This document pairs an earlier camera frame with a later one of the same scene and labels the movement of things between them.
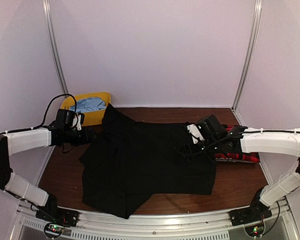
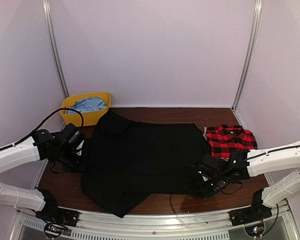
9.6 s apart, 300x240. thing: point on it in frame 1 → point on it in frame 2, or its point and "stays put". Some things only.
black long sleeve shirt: (130, 161) stays put
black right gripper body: (210, 147) → (218, 184)
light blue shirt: (89, 104) stays put
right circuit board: (255, 230) stays put
